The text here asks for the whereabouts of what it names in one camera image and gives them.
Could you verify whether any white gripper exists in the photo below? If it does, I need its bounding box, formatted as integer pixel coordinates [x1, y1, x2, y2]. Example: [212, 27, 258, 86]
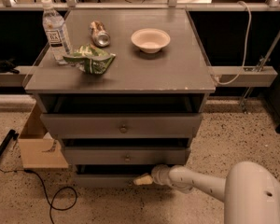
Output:
[133, 164, 172, 186]

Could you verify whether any grey bottom drawer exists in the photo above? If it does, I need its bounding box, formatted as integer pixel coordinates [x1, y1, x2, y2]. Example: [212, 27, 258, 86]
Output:
[74, 164, 154, 188]

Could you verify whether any grey drawer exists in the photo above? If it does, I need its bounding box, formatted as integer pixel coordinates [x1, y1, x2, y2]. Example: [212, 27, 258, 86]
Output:
[74, 164, 154, 188]
[63, 147, 190, 165]
[41, 114, 202, 139]

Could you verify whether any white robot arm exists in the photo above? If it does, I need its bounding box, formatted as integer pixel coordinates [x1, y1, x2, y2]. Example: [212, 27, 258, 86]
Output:
[133, 161, 280, 224]

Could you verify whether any grey top drawer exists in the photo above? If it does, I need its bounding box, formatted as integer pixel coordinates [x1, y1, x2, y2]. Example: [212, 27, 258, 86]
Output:
[41, 114, 202, 139]

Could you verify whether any grey drawer cabinet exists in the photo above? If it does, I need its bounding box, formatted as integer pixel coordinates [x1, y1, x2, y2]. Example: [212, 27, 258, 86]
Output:
[23, 8, 217, 189]

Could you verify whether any grey middle drawer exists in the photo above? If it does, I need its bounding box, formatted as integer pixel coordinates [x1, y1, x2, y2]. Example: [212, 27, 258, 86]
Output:
[63, 147, 190, 165]

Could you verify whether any cardboard box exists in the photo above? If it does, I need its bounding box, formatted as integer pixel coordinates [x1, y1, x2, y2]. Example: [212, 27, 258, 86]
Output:
[18, 105, 68, 169]

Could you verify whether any green chip bag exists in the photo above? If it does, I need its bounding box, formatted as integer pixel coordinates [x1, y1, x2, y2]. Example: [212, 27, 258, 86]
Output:
[63, 44, 116, 75]

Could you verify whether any white paper bowl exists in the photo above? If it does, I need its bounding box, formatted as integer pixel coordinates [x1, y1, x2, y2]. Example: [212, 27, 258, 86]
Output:
[131, 28, 171, 54]

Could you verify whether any black bar on floor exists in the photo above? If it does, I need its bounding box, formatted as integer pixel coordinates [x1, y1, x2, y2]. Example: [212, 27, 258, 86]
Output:
[0, 129, 19, 160]

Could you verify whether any crushed metal can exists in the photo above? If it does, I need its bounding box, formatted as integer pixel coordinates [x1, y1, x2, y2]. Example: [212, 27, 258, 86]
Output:
[90, 21, 110, 48]

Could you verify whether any clear plastic water bottle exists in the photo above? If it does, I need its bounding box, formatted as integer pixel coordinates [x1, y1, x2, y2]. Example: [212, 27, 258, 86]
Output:
[41, 0, 72, 65]

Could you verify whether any black floor cable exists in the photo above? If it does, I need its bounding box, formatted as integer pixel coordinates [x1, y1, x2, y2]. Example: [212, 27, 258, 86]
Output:
[0, 165, 78, 224]

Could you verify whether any black object on rail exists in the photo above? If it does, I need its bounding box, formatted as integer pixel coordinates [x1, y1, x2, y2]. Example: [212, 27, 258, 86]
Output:
[0, 60, 20, 74]

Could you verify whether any white hanging cable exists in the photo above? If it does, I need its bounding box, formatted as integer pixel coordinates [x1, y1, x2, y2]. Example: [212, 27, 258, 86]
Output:
[214, 0, 253, 86]

